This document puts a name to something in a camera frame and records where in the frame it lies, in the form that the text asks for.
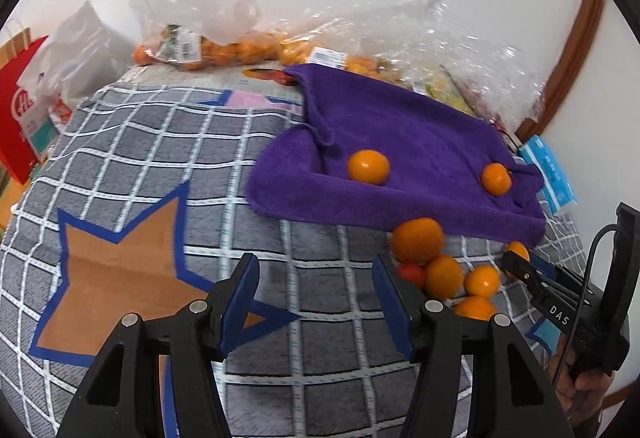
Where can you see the yellow snack packet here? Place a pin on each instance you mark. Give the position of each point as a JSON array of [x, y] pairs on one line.
[[445, 90]]

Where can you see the brown wooden door frame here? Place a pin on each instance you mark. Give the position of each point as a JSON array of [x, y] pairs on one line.
[[575, 53]]

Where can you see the small orange mandarin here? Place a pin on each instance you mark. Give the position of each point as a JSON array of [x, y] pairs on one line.
[[517, 249]]

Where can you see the grey checked star blanket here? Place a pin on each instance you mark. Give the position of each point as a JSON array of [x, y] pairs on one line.
[[150, 158]]

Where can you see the crumpled clear plastic bag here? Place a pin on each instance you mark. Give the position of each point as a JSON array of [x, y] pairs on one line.
[[490, 68]]

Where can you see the light printed sheet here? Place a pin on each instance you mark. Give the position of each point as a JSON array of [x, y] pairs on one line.
[[220, 78]]

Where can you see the purple towel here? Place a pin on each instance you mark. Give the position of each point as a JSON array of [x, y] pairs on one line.
[[425, 133]]

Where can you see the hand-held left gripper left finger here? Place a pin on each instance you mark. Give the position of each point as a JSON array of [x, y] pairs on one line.
[[240, 305]]

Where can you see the printed white plastic bag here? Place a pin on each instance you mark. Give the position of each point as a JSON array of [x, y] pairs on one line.
[[47, 115]]

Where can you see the clear plastic bag of mandarins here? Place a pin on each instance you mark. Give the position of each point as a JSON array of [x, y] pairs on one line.
[[370, 8], [200, 3]]

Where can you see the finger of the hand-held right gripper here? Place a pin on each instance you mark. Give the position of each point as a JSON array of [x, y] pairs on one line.
[[525, 275], [545, 268]]

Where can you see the red paper bag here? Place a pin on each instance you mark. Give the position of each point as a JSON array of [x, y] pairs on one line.
[[15, 118]]

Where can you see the person's right hand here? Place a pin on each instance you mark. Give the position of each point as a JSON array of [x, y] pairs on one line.
[[590, 395]]

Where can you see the blue tissue pack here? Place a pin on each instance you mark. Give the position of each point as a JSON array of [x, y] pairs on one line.
[[550, 173]]

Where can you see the large orange mandarin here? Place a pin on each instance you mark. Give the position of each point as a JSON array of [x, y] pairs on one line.
[[417, 240]]

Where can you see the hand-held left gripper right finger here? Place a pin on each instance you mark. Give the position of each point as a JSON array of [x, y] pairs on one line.
[[395, 315]]

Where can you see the small red fruit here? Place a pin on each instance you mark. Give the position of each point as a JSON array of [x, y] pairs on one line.
[[410, 274]]

